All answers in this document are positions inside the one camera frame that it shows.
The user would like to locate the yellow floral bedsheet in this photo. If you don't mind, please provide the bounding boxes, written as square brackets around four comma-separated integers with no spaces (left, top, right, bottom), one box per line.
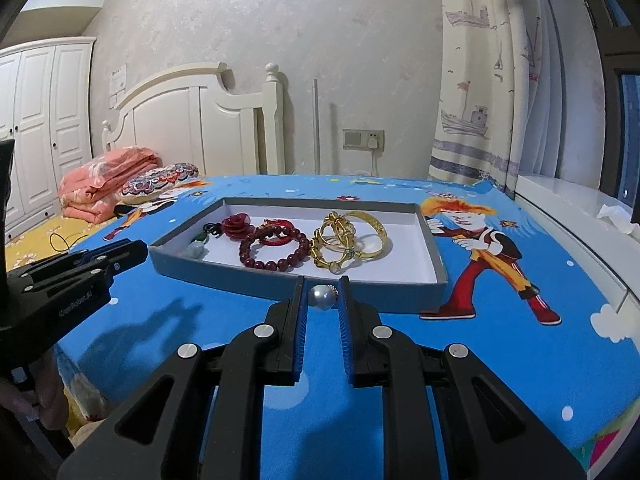
[4,214,115,271]

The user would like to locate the white charger plug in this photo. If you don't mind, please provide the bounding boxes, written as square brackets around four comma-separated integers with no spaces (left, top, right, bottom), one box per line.
[368,134,380,151]

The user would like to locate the red cord bracelet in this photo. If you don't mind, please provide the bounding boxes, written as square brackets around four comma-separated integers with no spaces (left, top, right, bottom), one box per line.
[257,218,296,248]

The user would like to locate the person left hand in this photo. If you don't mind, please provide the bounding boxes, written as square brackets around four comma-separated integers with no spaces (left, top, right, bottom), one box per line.
[0,349,68,430]

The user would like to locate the ship print curtain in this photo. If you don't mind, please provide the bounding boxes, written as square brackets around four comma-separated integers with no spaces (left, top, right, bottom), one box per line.
[430,0,564,194]

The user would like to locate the dark red bead bracelet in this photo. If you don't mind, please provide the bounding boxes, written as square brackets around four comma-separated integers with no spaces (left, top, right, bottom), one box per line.
[238,224,313,273]

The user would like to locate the large silver pearl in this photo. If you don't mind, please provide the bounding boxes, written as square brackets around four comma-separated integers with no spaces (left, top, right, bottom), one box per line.
[307,284,340,311]

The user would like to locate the red rose brooch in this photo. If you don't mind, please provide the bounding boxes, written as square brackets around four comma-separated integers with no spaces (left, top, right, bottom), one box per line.
[220,212,255,242]

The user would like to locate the white wall pipe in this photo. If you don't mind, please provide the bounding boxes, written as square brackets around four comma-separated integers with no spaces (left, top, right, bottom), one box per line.
[311,78,321,174]

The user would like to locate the white wardrobe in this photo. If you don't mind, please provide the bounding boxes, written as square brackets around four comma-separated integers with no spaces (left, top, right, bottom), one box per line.
[1,37,96,242]

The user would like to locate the wall socket panel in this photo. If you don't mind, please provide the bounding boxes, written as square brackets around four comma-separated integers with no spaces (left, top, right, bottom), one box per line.
[343,129,385,152]

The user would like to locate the white window sill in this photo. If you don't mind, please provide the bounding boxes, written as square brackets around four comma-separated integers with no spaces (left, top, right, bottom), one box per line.
[514,174,639,311]

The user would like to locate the white bed headboard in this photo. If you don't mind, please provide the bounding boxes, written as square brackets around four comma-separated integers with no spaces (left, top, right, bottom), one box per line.
[102,62,286,176]

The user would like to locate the green pendant cord necklace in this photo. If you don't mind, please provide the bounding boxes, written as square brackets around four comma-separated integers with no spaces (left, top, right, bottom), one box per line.
[200,221,226,246]

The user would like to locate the gold ring bangles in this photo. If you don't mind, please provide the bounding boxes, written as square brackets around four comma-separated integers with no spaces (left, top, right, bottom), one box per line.
[320,211,356,252]

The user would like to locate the blue cartoon table cloth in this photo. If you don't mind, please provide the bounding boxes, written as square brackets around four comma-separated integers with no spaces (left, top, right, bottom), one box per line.
[56,176,639,479]

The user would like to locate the grey jewelry tray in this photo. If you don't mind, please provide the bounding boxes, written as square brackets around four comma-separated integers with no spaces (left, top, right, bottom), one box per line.
[150,197,448,314]

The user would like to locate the wide gold cuff bangle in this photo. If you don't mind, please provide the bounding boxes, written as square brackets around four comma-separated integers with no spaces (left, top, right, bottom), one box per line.
[345,210,390,260]

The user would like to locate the gold bamboo bangle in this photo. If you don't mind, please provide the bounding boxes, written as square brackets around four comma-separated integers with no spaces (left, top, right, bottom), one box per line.
[309,230,363,275]

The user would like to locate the pink folded blanket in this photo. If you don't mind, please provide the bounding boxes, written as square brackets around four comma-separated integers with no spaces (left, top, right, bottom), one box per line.
[58,146,162,224]

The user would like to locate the patterned pillow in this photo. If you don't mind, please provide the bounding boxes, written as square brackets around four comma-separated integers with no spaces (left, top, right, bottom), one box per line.
[116,162,200,205]

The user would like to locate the dark window frame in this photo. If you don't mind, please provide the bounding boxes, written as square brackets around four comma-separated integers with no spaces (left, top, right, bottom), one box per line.
[584,0,639,223]

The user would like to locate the black cable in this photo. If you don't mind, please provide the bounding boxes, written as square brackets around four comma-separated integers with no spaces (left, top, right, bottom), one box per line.
[46,230,76,255]

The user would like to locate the white tissue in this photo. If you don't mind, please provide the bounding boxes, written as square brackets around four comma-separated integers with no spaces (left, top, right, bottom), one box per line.
[597,205,640,242]

